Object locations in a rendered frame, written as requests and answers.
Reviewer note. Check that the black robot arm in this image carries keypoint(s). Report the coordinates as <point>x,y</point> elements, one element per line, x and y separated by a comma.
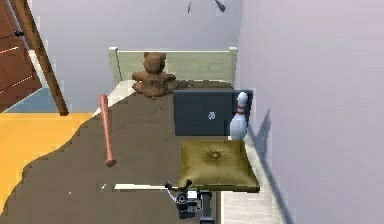
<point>206,204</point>

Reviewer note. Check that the brown wooden door frame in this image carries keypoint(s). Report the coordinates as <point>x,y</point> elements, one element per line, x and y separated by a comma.
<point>43,63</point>

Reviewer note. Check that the brown teddy bear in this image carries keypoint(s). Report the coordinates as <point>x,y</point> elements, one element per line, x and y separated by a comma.
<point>153,80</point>

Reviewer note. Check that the pink wooden baseball bat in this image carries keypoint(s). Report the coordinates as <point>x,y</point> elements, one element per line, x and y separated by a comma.
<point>107,133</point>

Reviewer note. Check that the cream wooden bed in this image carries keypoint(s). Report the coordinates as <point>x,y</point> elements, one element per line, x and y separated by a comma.
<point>200,65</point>

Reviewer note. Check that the white bowling pin red stripes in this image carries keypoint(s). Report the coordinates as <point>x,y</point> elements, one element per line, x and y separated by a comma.
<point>239,125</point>

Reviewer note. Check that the brown bed blanket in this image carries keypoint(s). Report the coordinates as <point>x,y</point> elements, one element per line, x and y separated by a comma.
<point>100,186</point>

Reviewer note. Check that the olive green tufted pillow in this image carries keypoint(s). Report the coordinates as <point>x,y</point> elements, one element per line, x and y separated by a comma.
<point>216,166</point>

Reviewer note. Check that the dark grey open laptop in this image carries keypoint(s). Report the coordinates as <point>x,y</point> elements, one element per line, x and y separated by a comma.
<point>200,113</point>

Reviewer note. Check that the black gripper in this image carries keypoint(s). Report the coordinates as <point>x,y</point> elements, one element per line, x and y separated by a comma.
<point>181,203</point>

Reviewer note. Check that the brown wooden room door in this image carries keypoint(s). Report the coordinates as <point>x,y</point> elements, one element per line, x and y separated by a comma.
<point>13,70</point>

